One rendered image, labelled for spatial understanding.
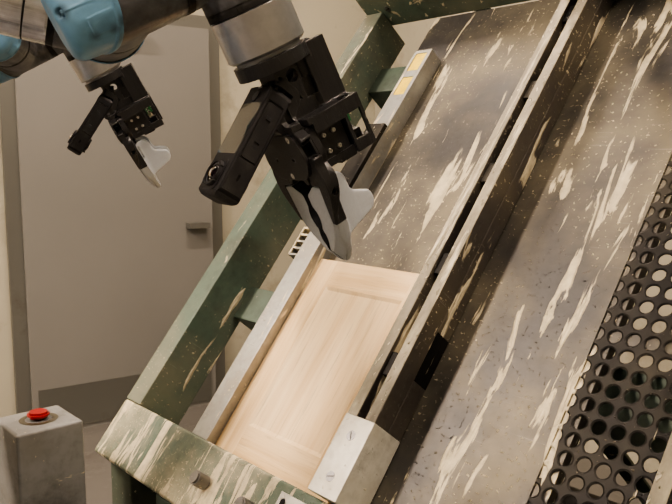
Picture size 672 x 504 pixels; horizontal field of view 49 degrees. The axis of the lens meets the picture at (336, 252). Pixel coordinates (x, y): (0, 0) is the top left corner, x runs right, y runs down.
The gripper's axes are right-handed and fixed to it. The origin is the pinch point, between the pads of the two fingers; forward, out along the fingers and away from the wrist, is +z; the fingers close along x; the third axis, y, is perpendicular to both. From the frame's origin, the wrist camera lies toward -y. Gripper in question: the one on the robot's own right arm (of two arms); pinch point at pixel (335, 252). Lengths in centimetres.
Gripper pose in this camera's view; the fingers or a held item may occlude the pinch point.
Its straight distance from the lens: 74.6
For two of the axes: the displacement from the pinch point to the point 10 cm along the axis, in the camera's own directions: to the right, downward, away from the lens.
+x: -5.5, -1.1, 8.3
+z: 3.8, 8.5, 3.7
